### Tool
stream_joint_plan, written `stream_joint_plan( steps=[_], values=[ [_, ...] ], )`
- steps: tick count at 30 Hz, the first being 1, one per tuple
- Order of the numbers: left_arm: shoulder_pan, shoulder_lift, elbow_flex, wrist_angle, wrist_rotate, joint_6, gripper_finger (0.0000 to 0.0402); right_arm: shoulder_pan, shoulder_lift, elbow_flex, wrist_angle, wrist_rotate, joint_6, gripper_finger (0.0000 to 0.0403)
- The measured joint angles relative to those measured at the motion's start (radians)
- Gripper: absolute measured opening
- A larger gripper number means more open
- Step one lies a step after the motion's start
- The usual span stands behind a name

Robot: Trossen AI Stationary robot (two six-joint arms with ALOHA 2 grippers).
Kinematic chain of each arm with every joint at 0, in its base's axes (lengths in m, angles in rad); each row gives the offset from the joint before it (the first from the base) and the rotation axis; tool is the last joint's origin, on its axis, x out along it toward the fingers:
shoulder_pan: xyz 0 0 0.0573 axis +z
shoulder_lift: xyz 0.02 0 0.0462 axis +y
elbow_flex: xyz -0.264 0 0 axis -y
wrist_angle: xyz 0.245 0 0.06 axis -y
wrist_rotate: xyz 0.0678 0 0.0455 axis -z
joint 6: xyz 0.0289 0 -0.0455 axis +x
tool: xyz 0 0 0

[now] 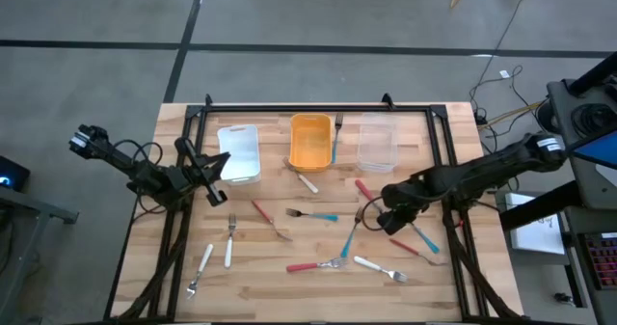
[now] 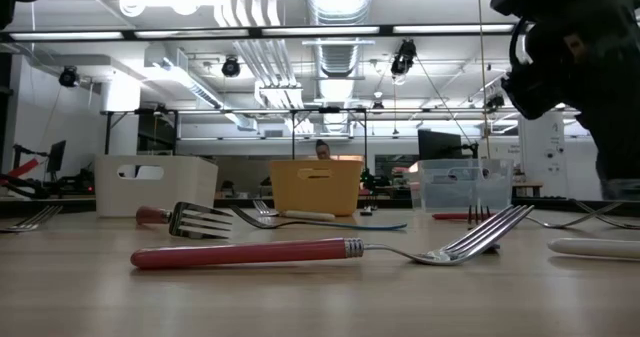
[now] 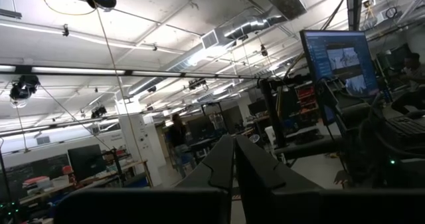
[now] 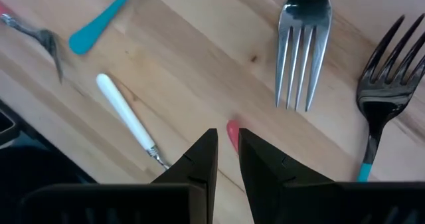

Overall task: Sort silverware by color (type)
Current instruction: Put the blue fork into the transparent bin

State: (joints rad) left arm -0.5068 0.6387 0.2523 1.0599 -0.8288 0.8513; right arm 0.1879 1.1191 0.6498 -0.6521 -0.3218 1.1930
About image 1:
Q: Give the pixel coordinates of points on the gray equipment cart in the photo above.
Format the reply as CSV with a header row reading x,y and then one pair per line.
x,y
585,190

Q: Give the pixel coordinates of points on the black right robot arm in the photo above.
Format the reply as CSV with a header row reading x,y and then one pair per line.
x,y
482,170

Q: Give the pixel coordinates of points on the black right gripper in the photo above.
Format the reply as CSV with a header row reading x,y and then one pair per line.
x,y
400,199

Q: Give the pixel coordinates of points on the blue laptop screen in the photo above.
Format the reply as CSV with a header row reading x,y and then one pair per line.
x,y
602,150

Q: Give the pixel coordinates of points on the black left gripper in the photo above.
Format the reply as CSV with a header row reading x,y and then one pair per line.
x,y
185,178

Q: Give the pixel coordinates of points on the black device with blue light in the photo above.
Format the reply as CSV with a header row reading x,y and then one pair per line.
x,y
17,170

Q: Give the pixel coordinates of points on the backlit keyboard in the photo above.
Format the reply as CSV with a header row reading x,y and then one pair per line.
x,y
605,260

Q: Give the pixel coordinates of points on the gray side table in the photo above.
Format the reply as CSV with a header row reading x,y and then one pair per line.
x,y
34,204

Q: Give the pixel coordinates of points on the orange plastic bin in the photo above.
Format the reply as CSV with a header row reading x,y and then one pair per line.
x,y
311,142

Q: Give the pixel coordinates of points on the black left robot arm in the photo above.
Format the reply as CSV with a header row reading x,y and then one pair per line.
x,y
120,158

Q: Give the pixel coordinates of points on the white floor tag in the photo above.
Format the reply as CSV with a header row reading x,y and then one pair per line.
x,y
504,73

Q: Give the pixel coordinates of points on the yellow floor stick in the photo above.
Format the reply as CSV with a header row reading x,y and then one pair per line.
x,y
511,114

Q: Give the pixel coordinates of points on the white paper sheet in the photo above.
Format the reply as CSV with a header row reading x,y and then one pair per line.
x,y
535,238

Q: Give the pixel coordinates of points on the white plastic bin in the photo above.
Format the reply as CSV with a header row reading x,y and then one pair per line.
x,y
238,151

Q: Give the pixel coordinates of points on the clear plastic bin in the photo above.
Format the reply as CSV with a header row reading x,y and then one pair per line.
x,y
377,144

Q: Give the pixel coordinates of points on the black metal frame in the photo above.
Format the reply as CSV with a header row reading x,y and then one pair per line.
x,y
313,108

